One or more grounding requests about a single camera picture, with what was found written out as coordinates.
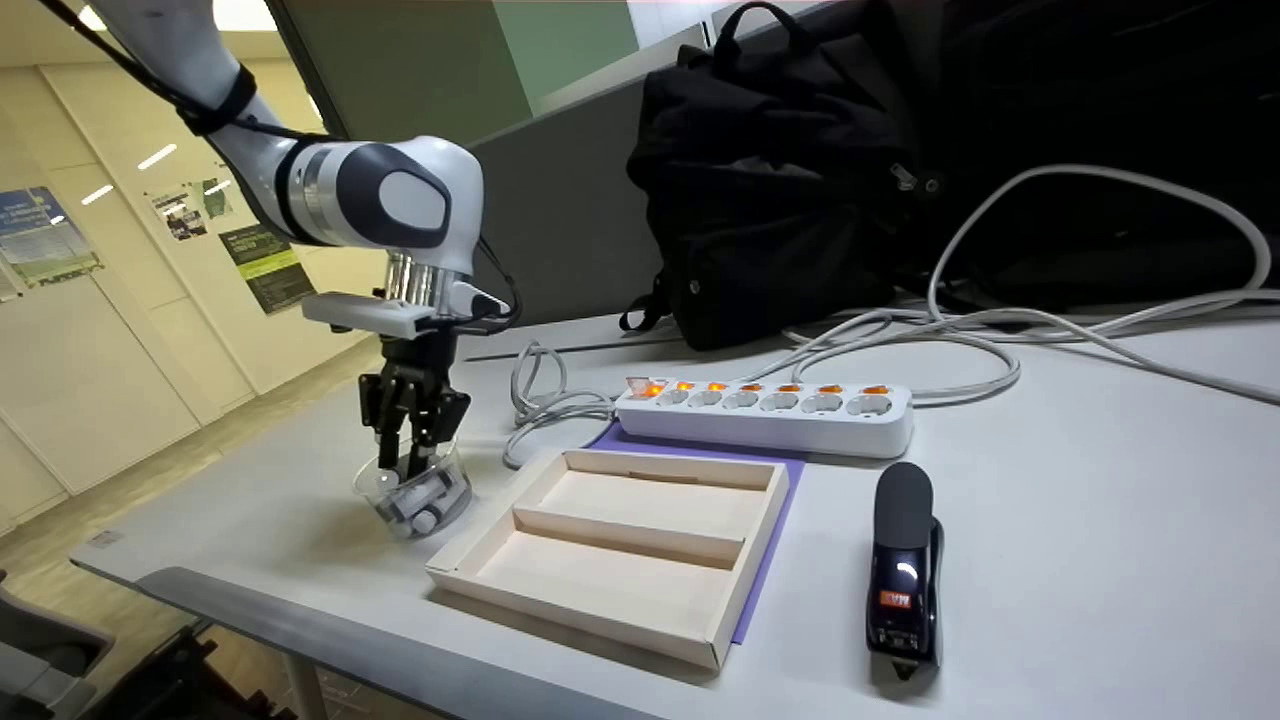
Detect grey desk partition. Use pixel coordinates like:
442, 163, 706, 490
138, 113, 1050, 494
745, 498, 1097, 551
467, 20, 751, 329

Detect black stapler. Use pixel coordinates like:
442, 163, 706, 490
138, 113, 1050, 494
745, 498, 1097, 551
865, 459, 946, 674

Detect blue wall poster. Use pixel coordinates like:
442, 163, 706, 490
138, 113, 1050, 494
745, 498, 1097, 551
0, 185, 102, 293

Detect thin grey cable bundle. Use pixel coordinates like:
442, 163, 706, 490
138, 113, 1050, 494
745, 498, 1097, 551
739, 301, 1280, 410

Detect small wall notice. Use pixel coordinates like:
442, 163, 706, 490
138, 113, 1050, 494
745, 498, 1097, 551
148, 187, 212, 250

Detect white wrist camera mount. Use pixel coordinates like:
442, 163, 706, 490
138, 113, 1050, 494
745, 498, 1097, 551
298, 289, 516, 342

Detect thick white looped cable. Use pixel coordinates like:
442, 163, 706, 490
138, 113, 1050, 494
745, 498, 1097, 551
902, 159, 1280, 414

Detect yellow black wall poster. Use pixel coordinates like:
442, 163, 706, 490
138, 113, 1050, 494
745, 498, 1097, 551
217, 215, 321, 321

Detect wooden two-compartment tray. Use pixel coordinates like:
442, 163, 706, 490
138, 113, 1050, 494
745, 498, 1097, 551
424, 446, 795, 674

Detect small white bottle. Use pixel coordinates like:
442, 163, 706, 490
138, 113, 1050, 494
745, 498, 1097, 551
376, 484, 430, 533
410, 477, 470, 539

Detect white coiled power strip cable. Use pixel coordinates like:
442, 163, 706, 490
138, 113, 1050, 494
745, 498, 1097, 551
498, 337, 620, 473

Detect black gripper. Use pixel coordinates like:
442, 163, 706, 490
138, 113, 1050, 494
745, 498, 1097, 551
357, 329, 477, 494

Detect white power strip orange switches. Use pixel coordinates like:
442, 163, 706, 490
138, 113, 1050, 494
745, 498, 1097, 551
609, 373, 921, 465

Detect black backpack with handle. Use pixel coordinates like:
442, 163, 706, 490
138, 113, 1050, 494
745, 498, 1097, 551
620, 0, 939, 355

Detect black arm cable with strap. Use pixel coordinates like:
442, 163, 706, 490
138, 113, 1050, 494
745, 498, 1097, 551
35, 0, 330, 252

